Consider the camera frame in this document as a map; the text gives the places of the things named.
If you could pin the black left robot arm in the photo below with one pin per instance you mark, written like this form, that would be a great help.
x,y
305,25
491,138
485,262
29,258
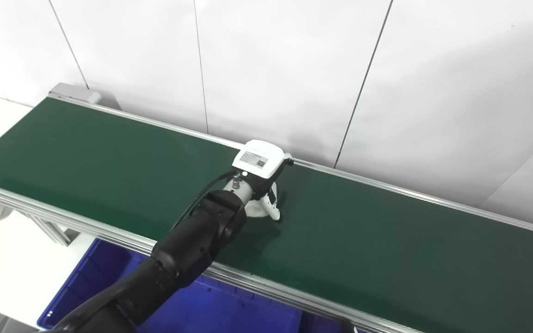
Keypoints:
x,y
188,245

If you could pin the white cylindrical part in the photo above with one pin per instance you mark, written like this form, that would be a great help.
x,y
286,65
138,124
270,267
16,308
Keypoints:
x,y
257,209

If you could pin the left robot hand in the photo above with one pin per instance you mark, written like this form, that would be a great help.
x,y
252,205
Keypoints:
x,y
259,157

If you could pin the green conveyor belt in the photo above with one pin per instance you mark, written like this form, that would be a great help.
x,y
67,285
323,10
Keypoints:
x,y
86,226
109,162

